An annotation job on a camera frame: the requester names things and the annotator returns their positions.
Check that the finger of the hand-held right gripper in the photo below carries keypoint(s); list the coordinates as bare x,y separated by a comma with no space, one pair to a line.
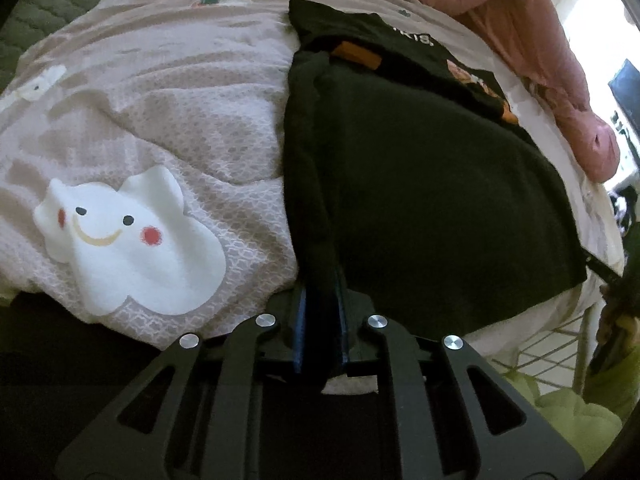
602,269

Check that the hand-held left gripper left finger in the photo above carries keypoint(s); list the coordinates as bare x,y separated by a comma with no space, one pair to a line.
300,330

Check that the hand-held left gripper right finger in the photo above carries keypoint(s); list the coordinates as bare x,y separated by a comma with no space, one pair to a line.
342,325

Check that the black sweater with orange cuffs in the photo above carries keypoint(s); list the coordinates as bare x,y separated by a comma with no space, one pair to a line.
425,185

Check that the yellow-green cloth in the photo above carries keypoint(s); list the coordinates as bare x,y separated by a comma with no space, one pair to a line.
570,420

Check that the dark monitor screen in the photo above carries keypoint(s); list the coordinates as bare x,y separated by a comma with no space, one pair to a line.
627,90

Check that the beige patterned bed sheet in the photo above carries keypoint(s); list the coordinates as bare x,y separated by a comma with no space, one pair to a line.
175,110

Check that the pink puffy duvet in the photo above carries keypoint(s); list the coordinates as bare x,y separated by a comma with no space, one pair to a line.
525,20

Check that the grey quilted cushion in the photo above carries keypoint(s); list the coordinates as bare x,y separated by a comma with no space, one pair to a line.
50,0

